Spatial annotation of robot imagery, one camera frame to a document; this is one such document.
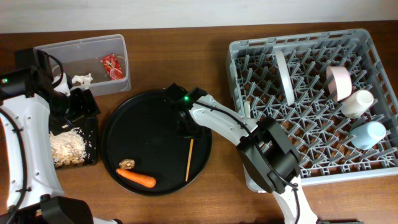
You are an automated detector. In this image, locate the white tissue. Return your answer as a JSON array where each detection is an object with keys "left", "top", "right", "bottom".
[{"left": 72, "top": 73, "right": 93, "bottom": 90}]

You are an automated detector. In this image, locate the wooden chopstick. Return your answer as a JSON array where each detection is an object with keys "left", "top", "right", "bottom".
[{"left": 185, "top": 139, "right": 194, "bottom": 182}]

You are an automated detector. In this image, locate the red snack wrapper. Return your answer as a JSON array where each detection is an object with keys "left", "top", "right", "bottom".
[{"left": 101, "top": 54, "right": 124, "bottom": 80}]

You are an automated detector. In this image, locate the white plastic fork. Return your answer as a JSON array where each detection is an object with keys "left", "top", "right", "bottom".
[{"left": 243, "top": 100, "right": 251, "bottom": 118}]

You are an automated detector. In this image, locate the brown walnut piece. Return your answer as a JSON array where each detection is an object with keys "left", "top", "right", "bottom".
[{"left": 119, "top": 159, "right": 135, "bottom": 170}]

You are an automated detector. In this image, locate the orange carrot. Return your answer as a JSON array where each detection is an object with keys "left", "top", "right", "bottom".
[{"left": 116, "top": 169, "right": 156, "bottom": 188}]

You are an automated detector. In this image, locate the grey plate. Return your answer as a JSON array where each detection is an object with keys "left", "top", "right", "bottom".
[{"left": 275, "top": 50, "right": 295, "bottom": 106}]

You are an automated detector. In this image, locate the white cup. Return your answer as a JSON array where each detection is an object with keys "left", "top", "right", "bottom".
[{"left": 341, "top": 90, "right": 374, "bottom": 119}]

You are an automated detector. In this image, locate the blue plastic cup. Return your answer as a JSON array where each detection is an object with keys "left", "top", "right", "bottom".
[{"left": 350, "top": 121, "right": 387, "bottom": 150}]

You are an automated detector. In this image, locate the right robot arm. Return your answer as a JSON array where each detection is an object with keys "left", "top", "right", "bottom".
[{"left": 164, "top": 83, "right": 318, "bottom": 223}]

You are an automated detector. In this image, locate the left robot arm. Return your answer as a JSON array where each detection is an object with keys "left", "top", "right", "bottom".
[{"left": 1, "top": 49, "right": 103, "bottom": 223}]

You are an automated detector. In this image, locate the grey dishwasher rack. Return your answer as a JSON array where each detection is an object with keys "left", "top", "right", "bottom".
[{"left": 226, "top": 29, "right": 397, "bottom": 185}]

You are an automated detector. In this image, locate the black rectangular tray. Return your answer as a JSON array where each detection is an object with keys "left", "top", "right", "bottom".
[{"left": 54, "top": 117, "right": 98, "bottom": 168}]

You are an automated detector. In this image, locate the rice pile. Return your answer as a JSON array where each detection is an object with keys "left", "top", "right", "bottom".
[{"left": 49, "top": 128, "right": 91, "bottom": 163}]

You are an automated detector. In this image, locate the clear plastic bin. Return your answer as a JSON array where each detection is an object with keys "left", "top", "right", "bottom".
[{"left": 36, "top": 34, "right": 131, "bottom": 96}]

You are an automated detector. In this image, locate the round black serving tray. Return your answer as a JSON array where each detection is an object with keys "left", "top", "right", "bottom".
[{"left": 101, "top": 90, "right": 212, "bottom": 196}]

